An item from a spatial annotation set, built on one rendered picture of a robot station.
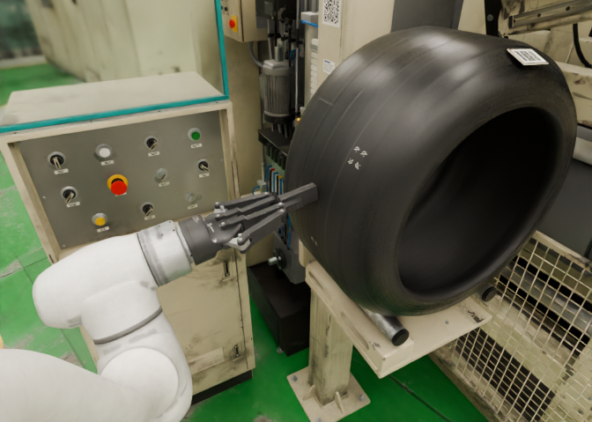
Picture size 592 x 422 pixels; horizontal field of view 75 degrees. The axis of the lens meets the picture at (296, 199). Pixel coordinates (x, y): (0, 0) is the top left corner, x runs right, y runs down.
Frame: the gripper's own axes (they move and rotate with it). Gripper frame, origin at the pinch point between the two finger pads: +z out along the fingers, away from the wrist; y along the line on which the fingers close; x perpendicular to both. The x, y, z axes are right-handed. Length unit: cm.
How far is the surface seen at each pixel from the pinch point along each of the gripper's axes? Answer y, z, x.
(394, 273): -12.9, 10.7, 14.0
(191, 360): 50, -33, 91
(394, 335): -11.3, 12.7, 35.9
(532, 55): -10.8, 39.1, -16.8
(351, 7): 24.8, 29.2, -22.6
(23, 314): 141, -107, 111
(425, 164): -12.6, 16.5, -6.4
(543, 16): 7, 67, -15
